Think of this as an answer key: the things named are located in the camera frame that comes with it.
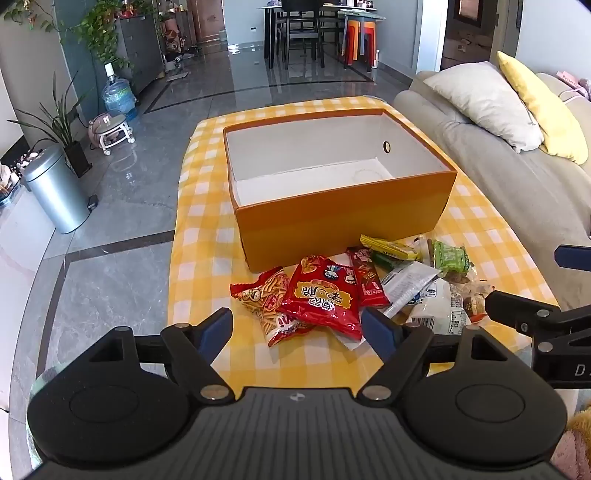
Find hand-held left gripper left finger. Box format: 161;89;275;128
88;307;234;402

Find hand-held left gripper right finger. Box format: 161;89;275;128
355;307;509;402

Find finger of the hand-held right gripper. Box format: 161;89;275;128
485;290;591;343
554;244;591;269

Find clear packet with red snack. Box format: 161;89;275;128
455;277;492;324

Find dark red snack bar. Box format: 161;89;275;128
346;246;392;309

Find white snack packet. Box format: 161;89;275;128
381;261;441;319

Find red fries-print snack packet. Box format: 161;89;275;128
229;267;317;348

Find white snack bag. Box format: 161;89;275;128
406;278;468;336

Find large red snack packet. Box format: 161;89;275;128
280;255;365;341

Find green nut packet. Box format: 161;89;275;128
430;240;475;278

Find orange cardboard box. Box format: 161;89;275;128
223;108;459;274

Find dark green snack packet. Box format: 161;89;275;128
372;251;402;272

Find yellow snack bar packet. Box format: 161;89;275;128
359;234;423;261

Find beige sofa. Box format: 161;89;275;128
392;69;591;319

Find yellow checked tablecloth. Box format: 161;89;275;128
166;95;561;402

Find yellow pillow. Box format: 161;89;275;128
496;51;589;164

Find white pillow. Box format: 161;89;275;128
422;61;546;154

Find grey metal trash can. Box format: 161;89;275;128
21;145;93;234

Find long-leaf potted plant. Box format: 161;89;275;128
7;69;93;178

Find small wheeled stool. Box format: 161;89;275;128
88;113;136;157

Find blue water bottle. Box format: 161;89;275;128
100;62;138;121

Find grey cabinet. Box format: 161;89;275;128
113;14;166;95

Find orange stacked stools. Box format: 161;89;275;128
342;18;379;70

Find black dining chair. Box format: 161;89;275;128
277;0;324;70

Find trailing vine plant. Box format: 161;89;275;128
69;0;162;70

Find dining table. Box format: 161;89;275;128
256;2;386;70

